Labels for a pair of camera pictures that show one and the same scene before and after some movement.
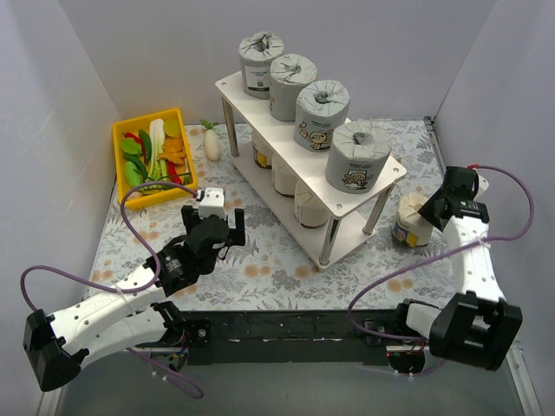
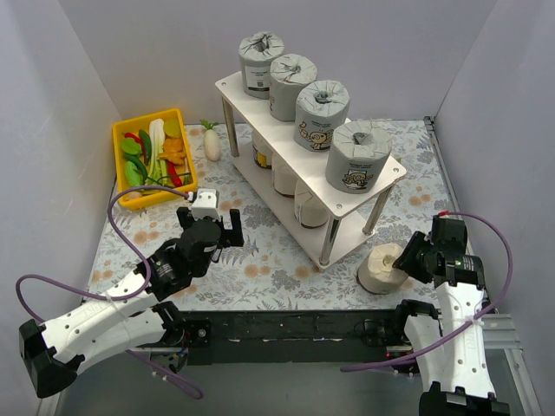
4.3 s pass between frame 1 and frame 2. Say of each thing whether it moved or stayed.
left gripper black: stayed
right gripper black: moved
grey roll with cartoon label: stayed
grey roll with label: stayed
